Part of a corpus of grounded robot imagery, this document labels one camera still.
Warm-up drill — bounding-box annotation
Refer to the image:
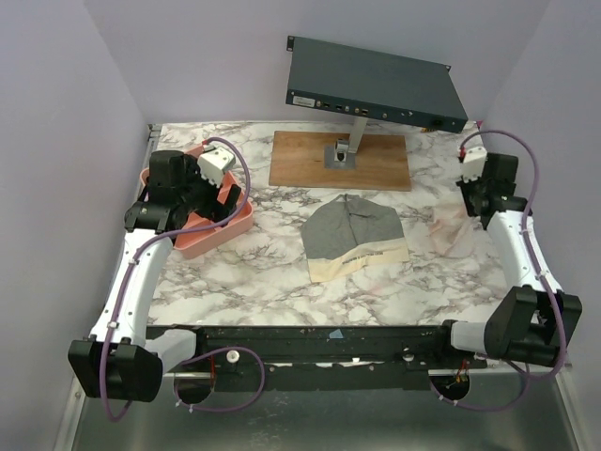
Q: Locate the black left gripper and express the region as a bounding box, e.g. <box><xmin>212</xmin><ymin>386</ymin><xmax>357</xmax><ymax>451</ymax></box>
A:
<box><xmin>177</xmin><ymin>156</ymin><xmax>240</xmax><ymax>226</ymax></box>

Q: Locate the grey cream underwear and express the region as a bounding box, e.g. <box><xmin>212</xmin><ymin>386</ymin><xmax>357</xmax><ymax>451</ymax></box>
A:
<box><xmin>300</xmin><ymin>194</ymin><xmax>409</xmax><ymax>283</ymax></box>

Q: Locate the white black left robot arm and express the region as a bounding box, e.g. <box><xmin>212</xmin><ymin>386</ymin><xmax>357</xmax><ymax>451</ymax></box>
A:
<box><xmin>68</xmin><ymin>146</ymin><xmax>241</xmax><ymax>402</ymax></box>

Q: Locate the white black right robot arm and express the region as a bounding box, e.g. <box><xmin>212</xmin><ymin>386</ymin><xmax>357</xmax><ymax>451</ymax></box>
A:
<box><xmin>431</xmin><ymin>147</ymin><xmax>582</xmax><ymax>368</ymax></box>

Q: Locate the pink compartment organizer tray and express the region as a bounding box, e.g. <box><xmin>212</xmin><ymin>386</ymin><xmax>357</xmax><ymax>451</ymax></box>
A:
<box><xmin>136</xmin><ymin>141</ymin><xmax>254</xmax><ymax>259</ymax></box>

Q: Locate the wooden base board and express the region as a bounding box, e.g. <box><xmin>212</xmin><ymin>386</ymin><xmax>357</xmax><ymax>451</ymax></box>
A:
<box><xmin>269</xmin><ymin>131</ymin><xmax>411</xmax><ymax>192</ymax></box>

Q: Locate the metal support stand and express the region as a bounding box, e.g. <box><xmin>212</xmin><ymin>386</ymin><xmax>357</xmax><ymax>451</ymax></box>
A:
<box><xmin>324</xmin><ymin>117</ymin><xmax>368</xmax><ymax>170</ymax></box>

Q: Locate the blue-grey rack network device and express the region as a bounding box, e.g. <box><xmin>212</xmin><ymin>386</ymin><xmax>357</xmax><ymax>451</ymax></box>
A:
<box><xmin>285</xmin><ymin>36</ymin><xmax>468</xmax><ymax>133</ymax></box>

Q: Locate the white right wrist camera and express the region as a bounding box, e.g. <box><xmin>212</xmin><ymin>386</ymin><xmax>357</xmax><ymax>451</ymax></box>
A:
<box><xmin>459</xmin><ymin>146</ymin><xmax>487</xmax><ymax>183</ymax></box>

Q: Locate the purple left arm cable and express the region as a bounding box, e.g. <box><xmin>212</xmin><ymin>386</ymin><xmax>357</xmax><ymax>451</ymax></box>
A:
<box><xmin>100</xmin><ymin>136</ymin><xmax>267</xmax><ymax>423</ymax></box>

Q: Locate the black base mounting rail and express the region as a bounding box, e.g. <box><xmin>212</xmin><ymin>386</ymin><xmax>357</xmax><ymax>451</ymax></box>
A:
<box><xmin>174</xmin><ymin>325</ymin><xmax>486</xmax><ymax>392</ymax></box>

